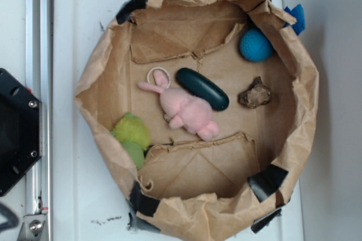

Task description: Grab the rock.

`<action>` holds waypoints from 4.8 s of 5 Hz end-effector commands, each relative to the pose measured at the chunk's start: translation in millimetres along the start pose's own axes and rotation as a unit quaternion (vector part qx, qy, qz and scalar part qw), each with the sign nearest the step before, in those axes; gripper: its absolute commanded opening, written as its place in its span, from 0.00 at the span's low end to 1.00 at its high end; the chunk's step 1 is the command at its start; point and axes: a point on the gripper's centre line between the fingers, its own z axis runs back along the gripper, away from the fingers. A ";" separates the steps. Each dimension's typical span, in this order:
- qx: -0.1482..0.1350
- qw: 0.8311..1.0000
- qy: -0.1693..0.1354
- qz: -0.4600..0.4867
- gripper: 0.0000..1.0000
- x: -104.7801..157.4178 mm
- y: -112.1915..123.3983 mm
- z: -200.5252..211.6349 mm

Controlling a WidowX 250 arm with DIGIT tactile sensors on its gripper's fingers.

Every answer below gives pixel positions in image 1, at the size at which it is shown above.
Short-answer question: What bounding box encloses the brown rock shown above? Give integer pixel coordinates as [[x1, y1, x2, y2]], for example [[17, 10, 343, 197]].
[[239, 76, 272, 109]]

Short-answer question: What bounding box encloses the pink plush bunny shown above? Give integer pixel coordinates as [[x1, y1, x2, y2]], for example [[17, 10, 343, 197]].
[[137, 67, 219, 141]]

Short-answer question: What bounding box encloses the brown paper bag bin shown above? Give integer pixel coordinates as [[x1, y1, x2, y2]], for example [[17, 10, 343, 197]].
[[75, 0, 319, 240]]

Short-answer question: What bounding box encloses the dark green oblong pickle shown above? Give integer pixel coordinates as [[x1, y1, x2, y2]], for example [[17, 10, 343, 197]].
[[176, 68, 230, 111]]

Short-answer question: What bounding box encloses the yellow-green plush toy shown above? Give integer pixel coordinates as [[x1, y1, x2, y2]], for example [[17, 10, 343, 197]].
[[111, 113, 150, 170]]

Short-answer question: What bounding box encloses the blue dimpled ball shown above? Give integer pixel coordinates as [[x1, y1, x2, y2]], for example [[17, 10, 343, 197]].
[[239, 28, 273, 62]]

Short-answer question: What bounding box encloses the black tape bottom left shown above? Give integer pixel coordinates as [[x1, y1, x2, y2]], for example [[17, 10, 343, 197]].
[[129, 182, 161, 217]]

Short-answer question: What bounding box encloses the black tape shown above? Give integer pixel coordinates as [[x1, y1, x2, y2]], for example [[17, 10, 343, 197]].
[[247, 164, 288, 203], [129, 182, 161, 217], [115, 0, 148, 25]]

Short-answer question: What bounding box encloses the black tape top left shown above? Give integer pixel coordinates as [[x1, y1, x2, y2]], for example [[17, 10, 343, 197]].
[[115, 0, 148, 25]]

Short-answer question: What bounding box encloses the black tape bottom right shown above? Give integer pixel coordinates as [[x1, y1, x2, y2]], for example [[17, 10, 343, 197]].
[[247, 164, 288, 203]]

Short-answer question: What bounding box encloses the white plastic tray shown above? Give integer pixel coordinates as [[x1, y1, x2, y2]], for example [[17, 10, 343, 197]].
[[51, 0, 305, 241]]

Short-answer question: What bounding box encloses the blue tape piece right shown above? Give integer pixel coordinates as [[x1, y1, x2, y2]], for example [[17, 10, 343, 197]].
[[284, 4, 306, 36]]

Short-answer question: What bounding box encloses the white ring loop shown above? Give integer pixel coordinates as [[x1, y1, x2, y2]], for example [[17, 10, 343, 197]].
[[146, 67, 172, 89]]

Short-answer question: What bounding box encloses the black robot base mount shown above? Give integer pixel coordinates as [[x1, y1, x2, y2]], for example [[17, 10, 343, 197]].
[[1, 68, 41, 197]]

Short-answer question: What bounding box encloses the aluminium extrusion rail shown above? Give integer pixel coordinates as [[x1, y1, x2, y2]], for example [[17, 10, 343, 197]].
[[25, 0, 53, 240]]

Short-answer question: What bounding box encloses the metal corner bracket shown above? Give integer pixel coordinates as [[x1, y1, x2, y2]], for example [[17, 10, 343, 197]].
[[17, 214, 49, 241]]

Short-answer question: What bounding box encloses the black cable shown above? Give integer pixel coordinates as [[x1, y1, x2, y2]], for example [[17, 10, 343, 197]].
[[0, 203, 20, 230]]

